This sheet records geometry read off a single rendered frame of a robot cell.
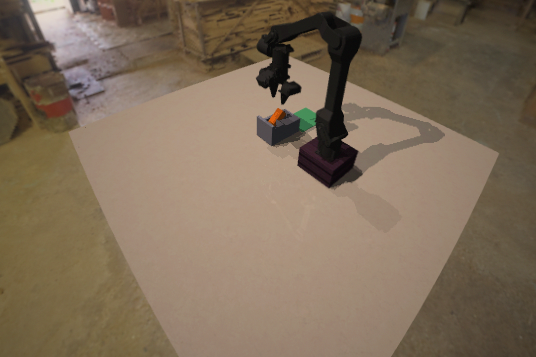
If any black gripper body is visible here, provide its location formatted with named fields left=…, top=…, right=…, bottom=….
left=259, top=62, right=302, bottom=96

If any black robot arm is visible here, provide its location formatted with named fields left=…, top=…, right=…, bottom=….
left=256, top=11, right=362, bottom=162

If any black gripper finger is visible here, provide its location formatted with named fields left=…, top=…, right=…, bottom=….
left=278, top=89, right=289, bottom=105
left=269, top=83, right=279, bottom=97

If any orange l-shaped part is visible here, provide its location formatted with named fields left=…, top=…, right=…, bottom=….
left=268, top=108, right=286, bottom=126

